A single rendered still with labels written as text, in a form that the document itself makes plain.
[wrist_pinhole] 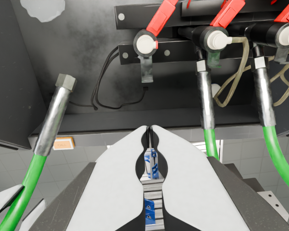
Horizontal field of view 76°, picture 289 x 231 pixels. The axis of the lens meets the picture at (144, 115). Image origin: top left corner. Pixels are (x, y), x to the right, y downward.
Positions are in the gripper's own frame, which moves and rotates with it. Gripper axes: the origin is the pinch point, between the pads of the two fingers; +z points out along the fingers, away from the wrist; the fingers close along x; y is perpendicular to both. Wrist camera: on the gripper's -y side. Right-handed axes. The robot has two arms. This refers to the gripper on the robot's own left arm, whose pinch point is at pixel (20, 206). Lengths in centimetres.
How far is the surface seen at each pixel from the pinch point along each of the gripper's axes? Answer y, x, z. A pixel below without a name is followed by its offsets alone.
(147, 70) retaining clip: -3.2, 2.2, 19.0
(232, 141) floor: 114, 88, 93
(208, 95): -2.5, 10.8, 22.0
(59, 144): 27.7, -7.2, 8.0
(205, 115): -1.7, 11.9, 19.5
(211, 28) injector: -8.4, 5.6, 24.7
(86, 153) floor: 156, -12, 21
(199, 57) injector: -2.9, 7.0, 26.1
